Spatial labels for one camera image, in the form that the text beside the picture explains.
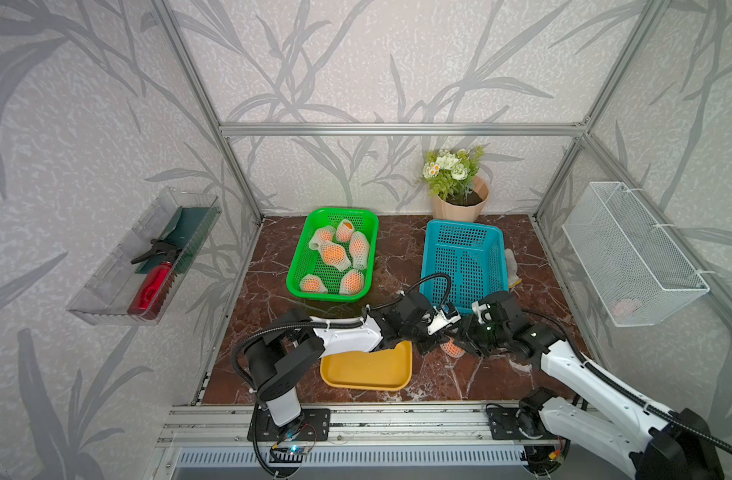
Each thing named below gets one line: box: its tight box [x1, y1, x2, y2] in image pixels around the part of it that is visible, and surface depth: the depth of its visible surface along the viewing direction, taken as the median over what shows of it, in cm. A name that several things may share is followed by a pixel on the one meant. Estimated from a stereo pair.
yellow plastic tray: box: [320, 340, 413, 391], surface depth 84 cm
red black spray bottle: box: [127, 239, 182, 320], surface depth 61 cm
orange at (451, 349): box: [440, 338, 465, 358], surface depth 82 cm
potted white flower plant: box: [423, 146, 489, 223], surface depth 96 cm
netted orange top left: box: [308, 225, 336, 251], surface depth 107 cm
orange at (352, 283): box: [339, 269, 365, 296], surface depth 96 cm
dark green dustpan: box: [135, 206, 222, 274], surface depth 72 cm
